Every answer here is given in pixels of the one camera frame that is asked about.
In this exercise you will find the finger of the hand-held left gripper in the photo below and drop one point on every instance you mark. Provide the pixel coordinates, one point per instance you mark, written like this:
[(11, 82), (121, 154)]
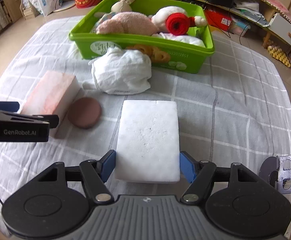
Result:
[(8, 106), (53, 121)]

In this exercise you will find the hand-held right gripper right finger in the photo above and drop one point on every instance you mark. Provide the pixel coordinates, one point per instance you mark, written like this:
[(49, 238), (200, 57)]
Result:
[(187, 166)]

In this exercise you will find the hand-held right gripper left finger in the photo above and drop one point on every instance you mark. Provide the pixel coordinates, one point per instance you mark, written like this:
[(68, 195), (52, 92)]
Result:
[(109, 165)]

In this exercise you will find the pink foam block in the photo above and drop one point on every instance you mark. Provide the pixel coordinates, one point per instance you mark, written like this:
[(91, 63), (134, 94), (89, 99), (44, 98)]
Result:
[(50, 92)]

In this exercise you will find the white foam block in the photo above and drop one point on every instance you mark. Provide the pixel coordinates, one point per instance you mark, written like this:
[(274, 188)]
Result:
[(148, 140)]

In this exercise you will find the green plastic bin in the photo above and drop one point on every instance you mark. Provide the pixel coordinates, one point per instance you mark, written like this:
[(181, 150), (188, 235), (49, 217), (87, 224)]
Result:
[(190, 60)]

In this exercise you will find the pink plush toy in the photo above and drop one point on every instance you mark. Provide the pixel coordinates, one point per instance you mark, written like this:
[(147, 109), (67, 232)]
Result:
[(128, 22)]

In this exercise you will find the white plush with red scarf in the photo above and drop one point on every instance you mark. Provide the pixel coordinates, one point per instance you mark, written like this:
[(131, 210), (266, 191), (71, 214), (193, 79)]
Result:
[(164, 13)]

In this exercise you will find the brown round pad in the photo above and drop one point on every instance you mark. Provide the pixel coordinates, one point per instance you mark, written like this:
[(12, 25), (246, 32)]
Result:
[(84, 112)]

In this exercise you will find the grey checked bed sheet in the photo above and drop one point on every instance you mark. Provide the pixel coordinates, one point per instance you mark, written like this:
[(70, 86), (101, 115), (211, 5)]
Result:
[(235, 105)]

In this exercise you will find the white cloth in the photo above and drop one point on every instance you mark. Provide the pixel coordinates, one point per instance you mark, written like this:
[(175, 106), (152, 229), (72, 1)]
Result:
[(120, 72), (183, 40)]

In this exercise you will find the beige bunny plush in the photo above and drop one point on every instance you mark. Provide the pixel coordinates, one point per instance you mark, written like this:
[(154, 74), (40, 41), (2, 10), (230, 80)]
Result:
[(121, 5)]

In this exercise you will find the yellow egg carton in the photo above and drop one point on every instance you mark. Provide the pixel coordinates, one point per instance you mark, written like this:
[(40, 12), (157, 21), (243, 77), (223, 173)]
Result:
[(279, 55)]

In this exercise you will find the red cardboard box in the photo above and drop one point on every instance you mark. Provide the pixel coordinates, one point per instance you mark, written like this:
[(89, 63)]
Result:
[(218, 20)]

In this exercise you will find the pile of papers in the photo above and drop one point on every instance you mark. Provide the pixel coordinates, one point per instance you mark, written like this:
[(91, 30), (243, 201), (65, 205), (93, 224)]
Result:
[(248, 11)]

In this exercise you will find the long wooden sideboard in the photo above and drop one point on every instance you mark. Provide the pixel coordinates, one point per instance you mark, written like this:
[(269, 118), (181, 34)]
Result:
[(285, 30)]

